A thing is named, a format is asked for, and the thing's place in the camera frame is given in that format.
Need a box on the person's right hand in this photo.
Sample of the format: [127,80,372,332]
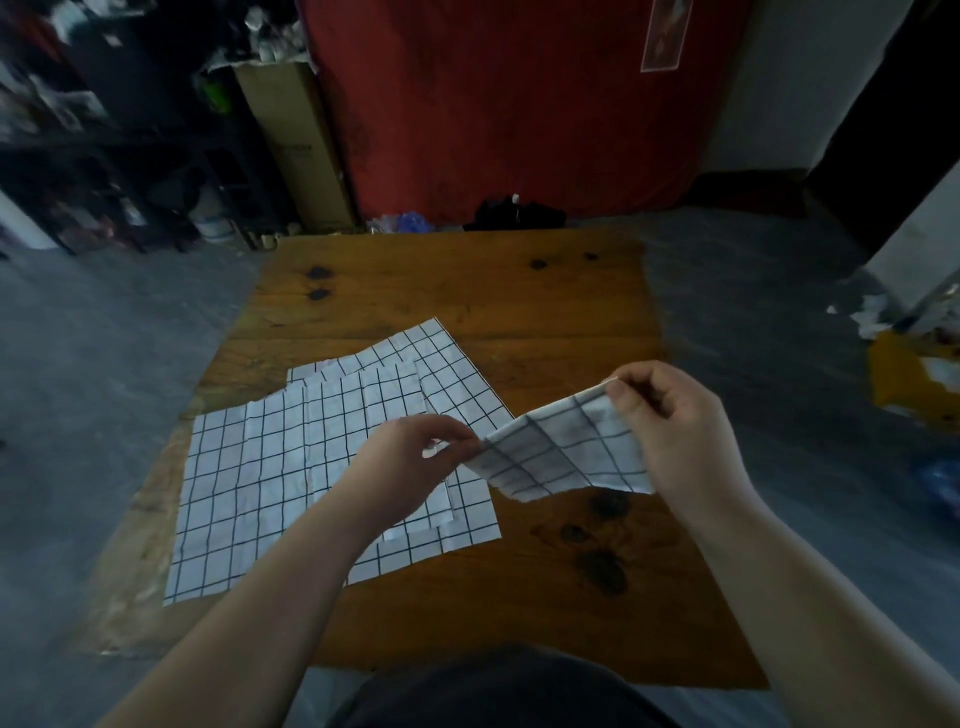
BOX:
[604,360,760,535]

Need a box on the person's left hand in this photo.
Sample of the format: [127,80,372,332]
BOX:
[336,414,486,535]

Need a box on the small white grid-checked cloth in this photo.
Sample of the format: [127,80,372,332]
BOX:
[463,381,657,504]

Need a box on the person's left forearm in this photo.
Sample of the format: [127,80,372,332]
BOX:
[93,480,399,728]

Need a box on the person's right forearm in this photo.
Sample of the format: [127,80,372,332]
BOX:
[686,495,960,728]

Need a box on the blue plastic bag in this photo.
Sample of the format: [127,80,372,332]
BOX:
[366,211,435,236]

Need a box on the black bag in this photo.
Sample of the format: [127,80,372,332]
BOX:
[462,193,570,233]

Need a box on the large white grid-checked cloth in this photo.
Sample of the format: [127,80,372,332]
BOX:
[163,384,355,607]

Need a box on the white crumpled paper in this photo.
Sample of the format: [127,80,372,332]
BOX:
[827,292,895,342]

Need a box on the yellow box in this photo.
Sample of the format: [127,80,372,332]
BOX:
[867,328,960,434]

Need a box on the red fabric curtain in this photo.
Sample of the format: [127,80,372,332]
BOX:
[298,0,755,226]

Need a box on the blue object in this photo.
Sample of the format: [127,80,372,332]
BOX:
[910,456,960,524]

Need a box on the white plastic bucket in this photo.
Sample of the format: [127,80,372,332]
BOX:
[187,186,243,246]

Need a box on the tall brown cardboard box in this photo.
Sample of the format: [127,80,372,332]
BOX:
[231,60,359,235]

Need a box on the white panel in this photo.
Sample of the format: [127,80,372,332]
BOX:
[861,159,960,318]

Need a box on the red framed poster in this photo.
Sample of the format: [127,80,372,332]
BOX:
[640,0,693,75]

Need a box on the dark cluttered shelf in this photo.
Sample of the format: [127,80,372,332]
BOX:
[0,0,301,258]

